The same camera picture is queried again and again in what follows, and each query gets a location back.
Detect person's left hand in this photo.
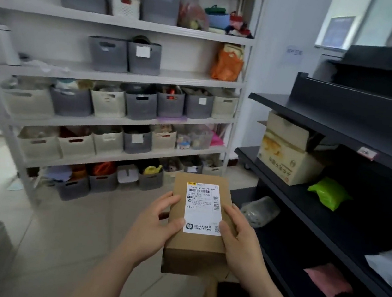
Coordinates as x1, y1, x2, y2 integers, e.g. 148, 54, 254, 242
118, 185, 190, 272

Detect person's right hand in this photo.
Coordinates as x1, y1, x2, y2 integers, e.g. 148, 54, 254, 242
210, 202, 279, 291

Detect brown cardboard parcel box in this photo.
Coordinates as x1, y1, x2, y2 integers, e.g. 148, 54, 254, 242
160, 170, 247, 283

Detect person's left forearm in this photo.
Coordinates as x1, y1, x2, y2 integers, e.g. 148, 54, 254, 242
64, 236, 155, 297

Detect clear plastic packet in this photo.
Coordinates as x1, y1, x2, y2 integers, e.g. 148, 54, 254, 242
238, 193, 282, 232

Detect beige storage bin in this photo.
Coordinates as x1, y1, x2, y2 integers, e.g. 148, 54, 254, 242
160, 158, 186, 189
209, 88, 240, 122
89, 125, 127, 159
87, 84, 129, 121
16, 125, 65, 164
148, 123, 179, 154
199, 154, 225, 177
55, 127, 99, 162
0, 83, 58, 124

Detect grey storage bin white label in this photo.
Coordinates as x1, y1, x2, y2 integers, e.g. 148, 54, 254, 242
180, 86, 216, 121
124, 38, 165, 77
177, 154, 205, 176
120, 125, 155, 157

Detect white box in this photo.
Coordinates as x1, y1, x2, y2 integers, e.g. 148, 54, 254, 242
114, 162, 142, 193

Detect clear plastic container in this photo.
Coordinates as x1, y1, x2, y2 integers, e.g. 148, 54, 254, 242
174, 121, 215, 154

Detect pink item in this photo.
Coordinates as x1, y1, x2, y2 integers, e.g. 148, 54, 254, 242
210, 132, 226, 148

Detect yellow printed cardboard box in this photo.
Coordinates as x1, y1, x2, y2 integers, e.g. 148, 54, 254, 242
253, 109, 343, 193

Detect green packet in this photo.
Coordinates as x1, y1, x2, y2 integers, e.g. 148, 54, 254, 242
304, 174, 355, 214

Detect pink packet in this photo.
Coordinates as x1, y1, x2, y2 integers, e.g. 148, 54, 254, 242
301, 260, 357, 297

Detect white shelf price tag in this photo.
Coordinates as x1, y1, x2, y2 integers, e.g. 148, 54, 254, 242
356, 145, 378, 162

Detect orange bag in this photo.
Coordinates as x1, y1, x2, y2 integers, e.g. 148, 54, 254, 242
209, 42, 247, 84

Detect black shelving unit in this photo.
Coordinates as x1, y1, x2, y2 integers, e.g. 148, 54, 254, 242
214, 24, 392, 297

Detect white shelving unit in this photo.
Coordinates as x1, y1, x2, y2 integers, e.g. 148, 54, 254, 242
0, 0, 268, 234

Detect pile of red black items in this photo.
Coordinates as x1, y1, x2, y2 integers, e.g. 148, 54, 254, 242
227, 10, 257, 40

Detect blue plastic bowl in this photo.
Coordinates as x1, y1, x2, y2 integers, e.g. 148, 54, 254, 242
202, 4, 233, 35

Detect clear plastic bag of items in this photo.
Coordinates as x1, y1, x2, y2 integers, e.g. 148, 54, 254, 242
177, 0, 213, 32

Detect small white perforated basket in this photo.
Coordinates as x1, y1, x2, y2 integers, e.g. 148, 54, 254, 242
107, 0, 142, 21

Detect framed board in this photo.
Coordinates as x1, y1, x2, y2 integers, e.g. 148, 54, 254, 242
315, 11, 356, 52

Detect white paper wall sign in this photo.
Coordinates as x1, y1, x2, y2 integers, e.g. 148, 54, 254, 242
282, 44, 305, 66

